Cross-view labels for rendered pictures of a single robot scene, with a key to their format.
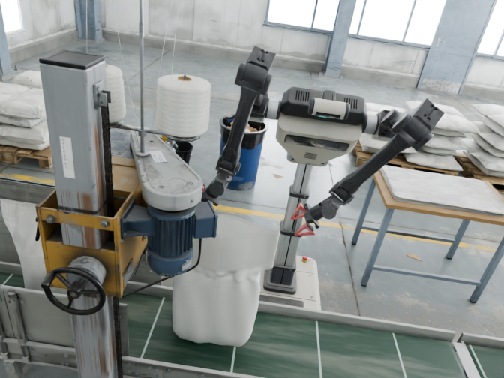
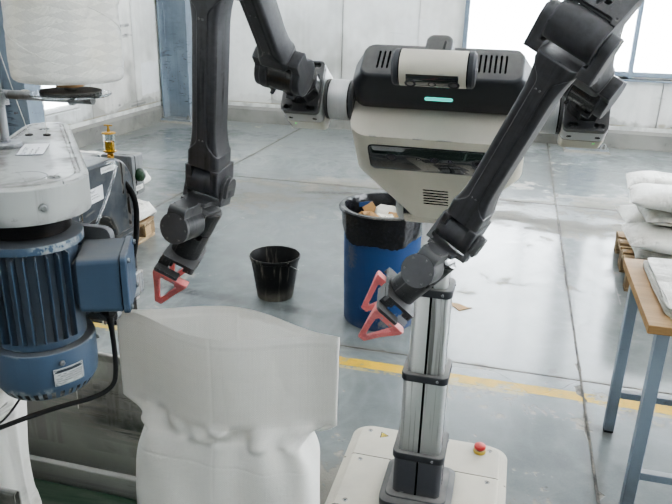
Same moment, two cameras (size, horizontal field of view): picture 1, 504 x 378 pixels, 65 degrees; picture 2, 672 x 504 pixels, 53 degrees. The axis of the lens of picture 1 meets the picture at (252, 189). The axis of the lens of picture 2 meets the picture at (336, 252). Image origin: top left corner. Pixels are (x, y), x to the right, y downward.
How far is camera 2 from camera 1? 61 cm
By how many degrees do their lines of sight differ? 16
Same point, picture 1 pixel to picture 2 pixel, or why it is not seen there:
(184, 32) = not seen: hidden behind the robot
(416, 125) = (574, 17)
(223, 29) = not seen: hidden behind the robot
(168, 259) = (17, 356)
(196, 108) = (66, 17)
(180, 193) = (12, 187)
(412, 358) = not seen: outside the picture
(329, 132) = (456, 132)
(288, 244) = (420, 404)
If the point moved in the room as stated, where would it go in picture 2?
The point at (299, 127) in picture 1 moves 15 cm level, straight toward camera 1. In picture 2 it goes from (392, 126) to (372, 138)
